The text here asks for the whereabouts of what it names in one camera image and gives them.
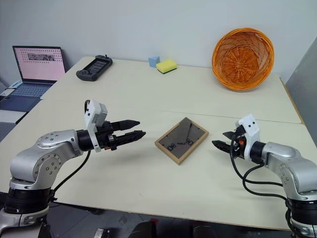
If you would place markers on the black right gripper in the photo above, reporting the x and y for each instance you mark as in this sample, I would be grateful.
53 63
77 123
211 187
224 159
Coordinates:
239 148

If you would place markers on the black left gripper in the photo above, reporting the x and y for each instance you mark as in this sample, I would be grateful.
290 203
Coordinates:
106 136

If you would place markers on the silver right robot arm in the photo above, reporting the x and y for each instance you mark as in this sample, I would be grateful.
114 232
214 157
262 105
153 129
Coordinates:
284 156

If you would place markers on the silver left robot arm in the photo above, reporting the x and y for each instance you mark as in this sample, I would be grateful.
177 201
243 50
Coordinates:
49 153

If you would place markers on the blue-grey open laptop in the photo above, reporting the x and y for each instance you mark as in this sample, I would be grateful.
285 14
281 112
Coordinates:
39 67

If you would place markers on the black handheld controller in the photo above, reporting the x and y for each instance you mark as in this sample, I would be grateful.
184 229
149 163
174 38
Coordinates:
94 68

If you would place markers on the light blue block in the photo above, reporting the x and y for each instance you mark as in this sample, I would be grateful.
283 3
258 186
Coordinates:
153 62

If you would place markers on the yellow green sponge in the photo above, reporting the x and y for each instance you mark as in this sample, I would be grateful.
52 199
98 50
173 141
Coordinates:
166 65

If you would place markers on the orange woven basket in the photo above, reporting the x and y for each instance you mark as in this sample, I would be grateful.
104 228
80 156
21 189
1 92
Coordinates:
242 59

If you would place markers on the grey partition panel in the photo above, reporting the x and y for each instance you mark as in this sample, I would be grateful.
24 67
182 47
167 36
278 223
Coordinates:
304 86

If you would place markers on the dark rounded shape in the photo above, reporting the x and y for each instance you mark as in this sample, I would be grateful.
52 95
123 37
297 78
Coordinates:
147 230

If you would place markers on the white side desk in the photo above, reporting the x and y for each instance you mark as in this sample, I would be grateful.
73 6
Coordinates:
10 115

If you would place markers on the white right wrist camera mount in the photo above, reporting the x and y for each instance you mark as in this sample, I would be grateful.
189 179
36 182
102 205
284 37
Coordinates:
251 129

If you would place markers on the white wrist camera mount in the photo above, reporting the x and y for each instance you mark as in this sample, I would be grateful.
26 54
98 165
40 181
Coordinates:
251 129
90 116

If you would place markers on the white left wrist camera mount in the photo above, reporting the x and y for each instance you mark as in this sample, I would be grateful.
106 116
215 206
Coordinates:
90 116

